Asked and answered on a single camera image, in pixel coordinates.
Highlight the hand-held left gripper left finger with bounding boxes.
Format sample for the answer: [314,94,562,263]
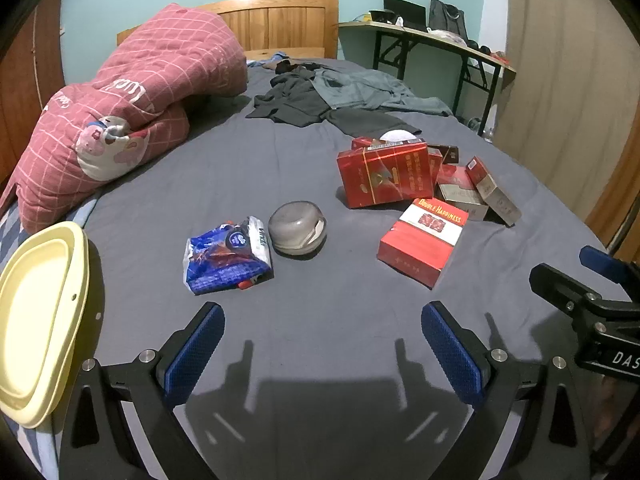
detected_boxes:
[59,301,226,480]

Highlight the grey lidded container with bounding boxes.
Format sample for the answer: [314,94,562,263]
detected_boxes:
[267,201,328,259]

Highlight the grey bed sheet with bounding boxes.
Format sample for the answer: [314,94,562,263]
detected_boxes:
[60,57,640,480]

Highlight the red box with tan side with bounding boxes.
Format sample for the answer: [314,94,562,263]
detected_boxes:
[435,164,489,222]

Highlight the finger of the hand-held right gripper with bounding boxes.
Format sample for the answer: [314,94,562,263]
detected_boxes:
[579,245,640,288]
[529,262,608,323]

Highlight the red box with grey side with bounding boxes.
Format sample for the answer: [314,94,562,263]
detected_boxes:
[466,156,522,227]

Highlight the black laptop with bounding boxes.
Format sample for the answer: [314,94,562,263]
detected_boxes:
[383,0,427,28]

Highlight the black bag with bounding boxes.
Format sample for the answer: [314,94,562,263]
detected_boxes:
[426,0,470,43]

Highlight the folding desk with black legs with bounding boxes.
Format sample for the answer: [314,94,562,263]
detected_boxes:
[338,21,517,136]

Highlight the wooden bed headboard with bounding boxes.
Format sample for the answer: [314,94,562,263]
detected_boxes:
[116,0,340,59]

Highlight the brown wooden wardrobe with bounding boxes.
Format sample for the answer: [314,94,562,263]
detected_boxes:
[0,0,67,171]

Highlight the dark grey clothes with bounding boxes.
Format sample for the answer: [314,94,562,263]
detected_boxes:
[245,62,421,136]

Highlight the pink checked quilt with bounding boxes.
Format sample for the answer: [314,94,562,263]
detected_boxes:
[0,3,249,233]

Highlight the blue tissue packet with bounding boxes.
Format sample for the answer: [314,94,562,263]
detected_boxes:
[184,216,275,296]

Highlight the red and white box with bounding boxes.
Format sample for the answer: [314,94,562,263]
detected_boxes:
[377,197,469,289]

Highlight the pale yellow plastic basin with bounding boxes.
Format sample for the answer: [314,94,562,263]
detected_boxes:
[0,221,92,430]

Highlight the small clothes pile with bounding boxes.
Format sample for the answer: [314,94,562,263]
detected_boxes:
[246,50,306,73]

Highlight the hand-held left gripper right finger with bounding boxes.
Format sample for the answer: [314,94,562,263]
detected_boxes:
[421,301,592,480]

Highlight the beige door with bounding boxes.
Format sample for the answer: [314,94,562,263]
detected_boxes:
[492,0,640,261]

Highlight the long red gold carton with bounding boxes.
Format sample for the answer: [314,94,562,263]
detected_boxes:
[336,140,435,209]

